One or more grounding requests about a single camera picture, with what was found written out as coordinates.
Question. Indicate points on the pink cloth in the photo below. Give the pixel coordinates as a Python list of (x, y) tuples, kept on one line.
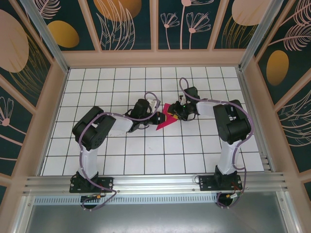
[(165, 125)]

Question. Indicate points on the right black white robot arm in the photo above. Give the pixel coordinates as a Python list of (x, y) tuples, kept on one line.
[(232, 121)]

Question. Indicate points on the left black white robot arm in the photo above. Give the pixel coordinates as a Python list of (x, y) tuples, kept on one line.
[(93, 126)]

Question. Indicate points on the yellow power connector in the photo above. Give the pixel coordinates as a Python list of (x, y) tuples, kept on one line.
[(98, 196), (232, 195)]

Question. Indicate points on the grey metal panel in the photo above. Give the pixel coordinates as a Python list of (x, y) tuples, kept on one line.
[(158, 218)]

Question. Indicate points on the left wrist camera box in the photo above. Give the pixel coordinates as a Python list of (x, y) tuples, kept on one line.
[(153, 103)]

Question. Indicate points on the long aluminium base rail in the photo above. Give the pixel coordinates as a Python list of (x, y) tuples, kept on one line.
[(155, 182)]

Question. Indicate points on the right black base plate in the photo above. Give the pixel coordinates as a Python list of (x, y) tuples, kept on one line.
[(206, 184)]

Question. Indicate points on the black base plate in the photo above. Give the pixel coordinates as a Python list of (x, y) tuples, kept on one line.
[(206, 184), (107, 183)]

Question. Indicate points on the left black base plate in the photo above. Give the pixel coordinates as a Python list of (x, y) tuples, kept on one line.
[(107, 183)]

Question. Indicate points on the aluminium frame post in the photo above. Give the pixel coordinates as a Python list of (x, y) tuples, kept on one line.
[(262, 36), (48, 36)]

